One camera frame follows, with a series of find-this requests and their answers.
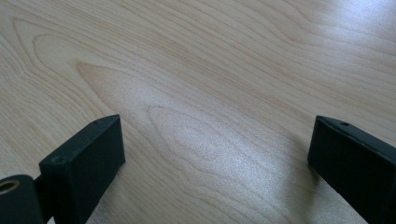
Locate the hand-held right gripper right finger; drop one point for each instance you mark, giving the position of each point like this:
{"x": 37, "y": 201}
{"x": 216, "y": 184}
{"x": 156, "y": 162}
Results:
{"x": 355, "y": 165}

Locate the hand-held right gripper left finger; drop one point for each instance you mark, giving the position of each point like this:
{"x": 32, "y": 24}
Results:
{"x": 84, "y": 168}

